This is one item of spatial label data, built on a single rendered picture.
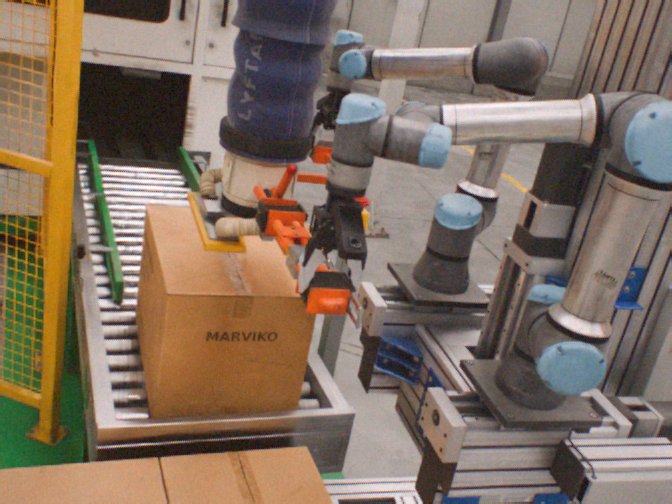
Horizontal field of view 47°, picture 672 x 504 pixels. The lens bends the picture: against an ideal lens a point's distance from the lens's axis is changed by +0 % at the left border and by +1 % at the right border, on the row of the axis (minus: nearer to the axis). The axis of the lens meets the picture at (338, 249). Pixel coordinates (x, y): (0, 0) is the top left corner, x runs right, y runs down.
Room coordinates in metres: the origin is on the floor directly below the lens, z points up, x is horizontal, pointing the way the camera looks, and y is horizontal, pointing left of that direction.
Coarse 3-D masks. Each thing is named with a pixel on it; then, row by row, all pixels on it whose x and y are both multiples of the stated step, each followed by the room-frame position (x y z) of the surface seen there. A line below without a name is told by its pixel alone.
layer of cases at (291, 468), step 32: (288, 448) 1.71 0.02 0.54; (0, 480) 1.38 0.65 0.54; (32, 480) 1.40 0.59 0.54; (64, 480) 1.42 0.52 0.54; (96, 480) 1.44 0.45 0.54; (128, 480) 1.46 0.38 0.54; (160, 480) 1.49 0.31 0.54; (192, 480) 1.51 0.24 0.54; (224, 480) 1.53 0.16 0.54; (256, 480) 1.55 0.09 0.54; (288, 480) 1.58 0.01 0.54; (320, 480) 1.60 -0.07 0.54
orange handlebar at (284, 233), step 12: (324, 156) 2.15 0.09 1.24; (300, 180) 1.89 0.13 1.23; (312, 180) 1.90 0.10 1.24; (324, 180) 1.92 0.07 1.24; (264, 192) 1.70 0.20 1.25; (276, 228) 1.51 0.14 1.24; (288, 228) 1.49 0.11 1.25; (300, 228) 1.51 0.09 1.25; (288, 240) 1.44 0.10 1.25; (300, 240) 1.47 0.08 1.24; (324, 264) 1.36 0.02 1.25; (324, 300) 1.21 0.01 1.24; (336, 300) 1.22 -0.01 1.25
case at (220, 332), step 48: (144, 240) 2.18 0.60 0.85; (192, 240) 2.02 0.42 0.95; (144, 288) 2.08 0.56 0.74; (192, 288) 1.73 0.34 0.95; (240, 288) 1.78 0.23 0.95; (288, 288) 1.84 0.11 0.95; (144, 336) 1.97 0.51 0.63; (192, 336) 1.70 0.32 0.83; (240, 336) 1.75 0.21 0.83; (288, 336) 1.80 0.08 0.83; (192, 384) 1.71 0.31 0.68; (240, 384) 1.76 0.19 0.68; (288, 384) 1.81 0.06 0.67
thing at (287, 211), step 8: (264, 200) 1.61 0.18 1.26; (272, 200) 1.61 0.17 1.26; (280, 200) 1.62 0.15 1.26; (288, 200) 1.63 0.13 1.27; (296, 200) 1.64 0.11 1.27; (264, 208) 1.55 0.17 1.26; (272, 208) 1.59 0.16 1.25; (280, 208) 1.60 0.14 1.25; (288, 208) 1.61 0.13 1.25; (296, 208) 1.62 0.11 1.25; (256, 216) 1.60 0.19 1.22; (264, 216) 1.54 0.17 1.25; (272, 216) 1.54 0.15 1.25; (280, 216) 1.54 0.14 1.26; (288, 216) 1.55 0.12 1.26; (296, 216) 1.56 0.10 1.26; (304, 216) 1.56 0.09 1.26; (264, 224) 1.55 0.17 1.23; (288, 224) 1.55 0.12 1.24; (264, 232) 1.54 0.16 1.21; (272, 232) 1.54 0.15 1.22
